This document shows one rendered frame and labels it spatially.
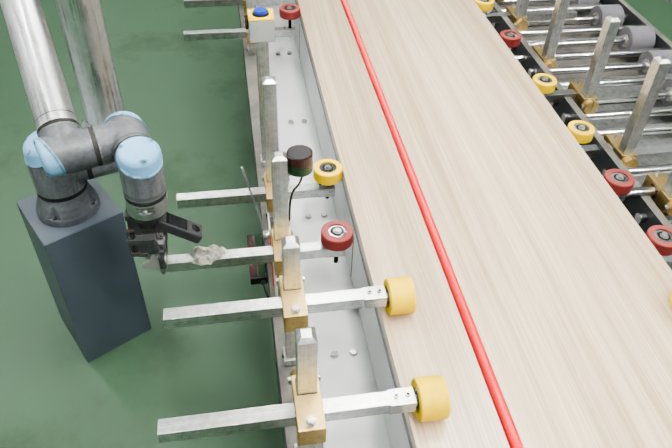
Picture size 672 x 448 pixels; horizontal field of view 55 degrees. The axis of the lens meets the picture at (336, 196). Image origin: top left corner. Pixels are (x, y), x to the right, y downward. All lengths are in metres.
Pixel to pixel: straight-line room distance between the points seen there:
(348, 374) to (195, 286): 1.17
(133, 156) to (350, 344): 0.74
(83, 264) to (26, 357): 0.55
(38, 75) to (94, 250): 0.79
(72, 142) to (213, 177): 1.77
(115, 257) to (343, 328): 0.88
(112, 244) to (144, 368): 0.51
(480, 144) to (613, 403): 0.85
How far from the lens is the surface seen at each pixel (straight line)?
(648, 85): 2.07
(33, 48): 1.64
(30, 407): 2.54
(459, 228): 1.65
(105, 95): 1.99
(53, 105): 1.55
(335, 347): 1.72
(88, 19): 1.89
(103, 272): 2.30
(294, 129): 2.42
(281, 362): 1.60
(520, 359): 1.43
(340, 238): 1.58
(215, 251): 1.60
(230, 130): 3.51
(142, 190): 1.42
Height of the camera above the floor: 2.02
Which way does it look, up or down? 41 degrees down
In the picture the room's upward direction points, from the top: 2 degrees clockwise
